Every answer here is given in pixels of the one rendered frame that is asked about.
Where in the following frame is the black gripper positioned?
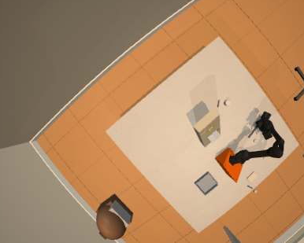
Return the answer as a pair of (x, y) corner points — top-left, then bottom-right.
(259, 127), (272, 140)

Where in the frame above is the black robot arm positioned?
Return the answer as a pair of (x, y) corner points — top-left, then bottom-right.
(229, 111), (285, 166)

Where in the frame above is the beige service panel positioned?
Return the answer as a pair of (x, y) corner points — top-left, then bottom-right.
(193, 109), (221, 147)

